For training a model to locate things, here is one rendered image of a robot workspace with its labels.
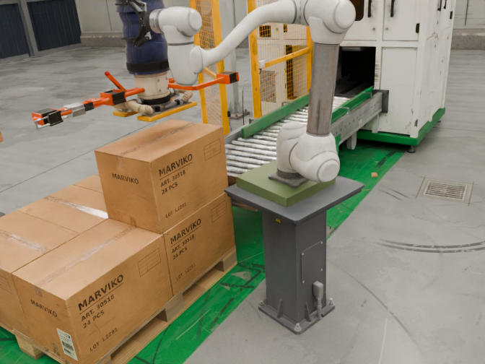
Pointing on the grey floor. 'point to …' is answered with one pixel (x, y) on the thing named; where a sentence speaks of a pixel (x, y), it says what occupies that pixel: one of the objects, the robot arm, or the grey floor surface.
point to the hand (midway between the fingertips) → (122, 21)
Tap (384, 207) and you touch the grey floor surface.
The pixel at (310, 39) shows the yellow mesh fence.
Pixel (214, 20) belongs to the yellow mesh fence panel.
